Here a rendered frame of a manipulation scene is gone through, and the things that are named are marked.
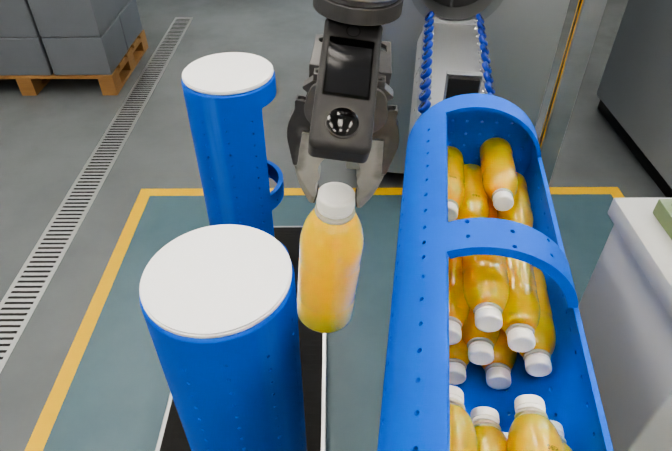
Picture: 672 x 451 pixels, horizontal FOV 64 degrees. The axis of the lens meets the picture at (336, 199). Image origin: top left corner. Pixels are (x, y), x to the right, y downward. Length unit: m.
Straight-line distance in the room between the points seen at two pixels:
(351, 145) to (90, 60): 3.64
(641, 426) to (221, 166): 1.28
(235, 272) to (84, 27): 3.03
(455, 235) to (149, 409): 1.54
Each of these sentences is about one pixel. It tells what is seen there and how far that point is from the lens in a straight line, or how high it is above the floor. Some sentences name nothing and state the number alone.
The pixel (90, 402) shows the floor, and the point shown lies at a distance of 2.22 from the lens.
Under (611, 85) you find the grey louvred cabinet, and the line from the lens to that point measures 3.76.
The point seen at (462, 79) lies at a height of 1.08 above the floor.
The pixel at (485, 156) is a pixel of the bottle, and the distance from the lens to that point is 1.18.
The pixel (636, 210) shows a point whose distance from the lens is 1.10.
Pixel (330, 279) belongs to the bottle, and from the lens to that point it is 0.57.
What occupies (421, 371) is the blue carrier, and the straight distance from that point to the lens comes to 0.69.
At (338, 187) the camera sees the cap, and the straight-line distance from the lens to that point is 0.54.
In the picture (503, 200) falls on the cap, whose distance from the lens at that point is 1.08.
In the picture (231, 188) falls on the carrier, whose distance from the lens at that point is 1.78.
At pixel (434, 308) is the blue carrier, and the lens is 0.74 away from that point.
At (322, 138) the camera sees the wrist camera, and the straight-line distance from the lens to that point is 0.39.
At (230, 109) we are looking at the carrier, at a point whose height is 0.98.
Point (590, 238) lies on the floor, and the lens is 2.85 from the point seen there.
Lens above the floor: 1.77
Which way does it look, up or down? 39 degrees down
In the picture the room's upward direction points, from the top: straight up
